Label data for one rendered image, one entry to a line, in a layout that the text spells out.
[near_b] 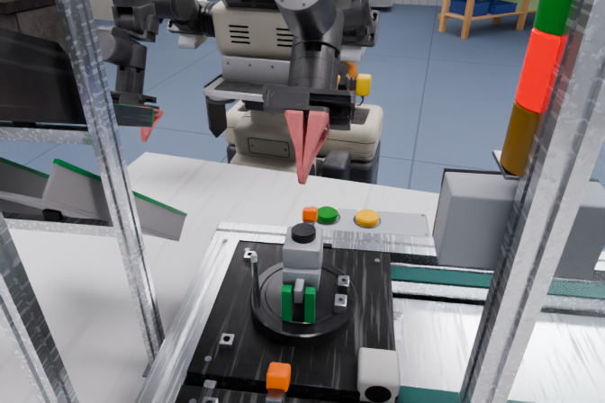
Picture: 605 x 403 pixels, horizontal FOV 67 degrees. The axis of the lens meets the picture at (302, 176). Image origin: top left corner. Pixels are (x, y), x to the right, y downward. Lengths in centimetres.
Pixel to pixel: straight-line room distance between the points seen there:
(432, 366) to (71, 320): 55
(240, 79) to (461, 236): 92
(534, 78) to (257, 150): 105
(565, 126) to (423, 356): 42
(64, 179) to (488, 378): 44
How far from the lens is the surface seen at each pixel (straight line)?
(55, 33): 465
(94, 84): 48
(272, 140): 128
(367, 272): 69
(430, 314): 72
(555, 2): 33
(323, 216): 79
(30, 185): 66
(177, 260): 90
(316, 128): 49
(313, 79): 51
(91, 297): 87
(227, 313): 63
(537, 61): 34
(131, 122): 58
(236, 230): 78
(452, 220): 38
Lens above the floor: 143
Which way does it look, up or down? 31 degrees down
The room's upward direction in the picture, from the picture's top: straight up
